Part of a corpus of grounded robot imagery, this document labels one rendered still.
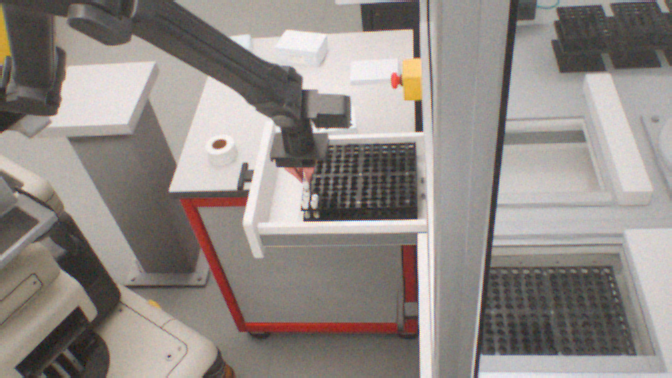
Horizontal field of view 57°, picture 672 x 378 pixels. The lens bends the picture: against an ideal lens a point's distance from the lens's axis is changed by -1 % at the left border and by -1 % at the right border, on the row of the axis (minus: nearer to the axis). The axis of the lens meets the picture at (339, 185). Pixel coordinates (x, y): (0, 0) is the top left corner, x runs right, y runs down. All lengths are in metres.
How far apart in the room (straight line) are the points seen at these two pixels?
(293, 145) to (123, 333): 1.00
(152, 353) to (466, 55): 1.57
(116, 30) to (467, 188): 0.44
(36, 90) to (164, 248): 1.27
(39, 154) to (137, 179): 1.20
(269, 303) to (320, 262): 0.27
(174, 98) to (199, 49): 2.29
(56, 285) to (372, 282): 0.81
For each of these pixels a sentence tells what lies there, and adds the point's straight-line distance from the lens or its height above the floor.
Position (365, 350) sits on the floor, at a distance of 2.04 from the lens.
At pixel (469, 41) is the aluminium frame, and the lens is 0.38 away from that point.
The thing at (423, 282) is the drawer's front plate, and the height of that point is 0.93.
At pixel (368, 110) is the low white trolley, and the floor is 0.76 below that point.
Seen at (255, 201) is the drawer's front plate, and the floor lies 0.93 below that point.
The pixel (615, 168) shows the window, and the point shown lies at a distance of 0.49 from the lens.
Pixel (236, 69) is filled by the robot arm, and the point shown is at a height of 1.29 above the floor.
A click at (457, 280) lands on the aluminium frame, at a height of 1.32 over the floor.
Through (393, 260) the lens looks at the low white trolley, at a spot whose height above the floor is 0.45.
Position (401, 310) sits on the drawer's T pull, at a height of 0.91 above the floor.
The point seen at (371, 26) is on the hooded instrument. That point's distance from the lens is 2.01.
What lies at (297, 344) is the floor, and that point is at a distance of 2.08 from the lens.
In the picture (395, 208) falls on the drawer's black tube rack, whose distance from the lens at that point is 1.18.
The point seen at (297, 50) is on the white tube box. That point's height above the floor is 0.81.
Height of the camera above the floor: 1.79
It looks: 46 degrees down
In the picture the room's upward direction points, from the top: 9 degrees counter-clockwise
